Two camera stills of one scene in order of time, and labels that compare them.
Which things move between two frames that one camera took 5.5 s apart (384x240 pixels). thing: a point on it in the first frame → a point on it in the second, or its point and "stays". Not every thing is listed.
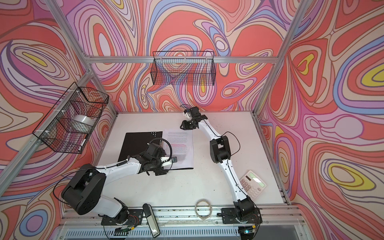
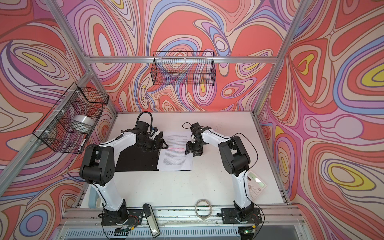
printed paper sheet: (179, 144) stays
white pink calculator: (252, 185) stays
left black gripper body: (156, 164) → (149, 144)
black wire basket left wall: (68, 126) stays
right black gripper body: (189, 125) → (196, 147)
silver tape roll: (84, 119) stays
